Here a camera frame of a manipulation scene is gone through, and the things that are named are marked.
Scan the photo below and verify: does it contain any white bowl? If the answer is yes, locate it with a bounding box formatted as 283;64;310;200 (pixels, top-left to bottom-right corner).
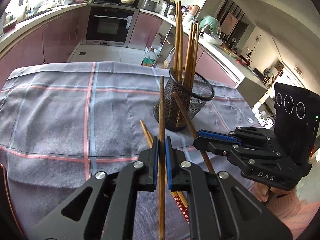
204;34;223;45

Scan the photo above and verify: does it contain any black mesh utensil holder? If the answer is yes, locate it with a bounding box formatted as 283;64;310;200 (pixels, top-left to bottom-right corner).
153;67;215;132

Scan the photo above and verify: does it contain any silver metal container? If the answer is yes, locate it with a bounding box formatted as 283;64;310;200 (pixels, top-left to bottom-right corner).
143;0;159;12

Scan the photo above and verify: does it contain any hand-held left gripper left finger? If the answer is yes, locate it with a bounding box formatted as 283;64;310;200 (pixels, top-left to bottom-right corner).
32;136;160;240

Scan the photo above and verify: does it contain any light wooden chopstick patterned end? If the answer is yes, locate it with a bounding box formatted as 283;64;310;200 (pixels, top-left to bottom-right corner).
146;130;191;224
139;120;187;224

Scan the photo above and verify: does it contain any dark brown chopstick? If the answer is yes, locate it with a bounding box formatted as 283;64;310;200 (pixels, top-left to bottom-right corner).
171;92;216;175
158;76;166;240

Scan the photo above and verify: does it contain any teal dome cover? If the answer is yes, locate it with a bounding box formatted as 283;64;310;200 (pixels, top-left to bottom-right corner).
199;15;222;39

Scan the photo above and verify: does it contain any steel cooking pot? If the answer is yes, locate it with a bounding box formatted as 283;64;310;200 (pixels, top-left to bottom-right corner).
162;4;177;17

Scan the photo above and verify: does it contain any red box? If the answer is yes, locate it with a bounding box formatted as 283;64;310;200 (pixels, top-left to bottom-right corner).
2;20;17;33

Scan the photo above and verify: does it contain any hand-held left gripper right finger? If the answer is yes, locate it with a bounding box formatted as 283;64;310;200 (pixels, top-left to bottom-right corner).
165;136;293;240

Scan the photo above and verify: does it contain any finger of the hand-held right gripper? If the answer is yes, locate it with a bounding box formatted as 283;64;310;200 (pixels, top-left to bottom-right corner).
197;127;275;147
193;136;288;167

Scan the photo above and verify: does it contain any bunch of bamboo chopsticks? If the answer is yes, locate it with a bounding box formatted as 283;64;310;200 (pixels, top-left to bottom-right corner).
173;0;200;90

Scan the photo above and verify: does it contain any clear plastic bag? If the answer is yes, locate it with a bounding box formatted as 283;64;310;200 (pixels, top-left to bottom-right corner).
163;47;175;69

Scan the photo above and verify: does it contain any person's right forearm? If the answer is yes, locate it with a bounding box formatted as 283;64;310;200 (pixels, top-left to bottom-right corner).
265;187;317;233

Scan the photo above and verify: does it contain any cooking oil bottle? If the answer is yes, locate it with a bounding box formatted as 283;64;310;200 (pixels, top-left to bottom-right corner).
141;47;158;67

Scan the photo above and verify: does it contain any grey checked cloth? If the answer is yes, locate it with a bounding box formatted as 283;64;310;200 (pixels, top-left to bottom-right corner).
0;61;262;240

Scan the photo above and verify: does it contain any black built-in oven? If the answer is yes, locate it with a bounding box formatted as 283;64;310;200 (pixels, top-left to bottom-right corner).
86;6;139;44

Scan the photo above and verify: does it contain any person's right hand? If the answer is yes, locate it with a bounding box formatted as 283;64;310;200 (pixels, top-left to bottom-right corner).
253;180;278;207

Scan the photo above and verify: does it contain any pink kettle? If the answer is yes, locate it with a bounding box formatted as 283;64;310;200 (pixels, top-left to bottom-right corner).
187;4;200;18

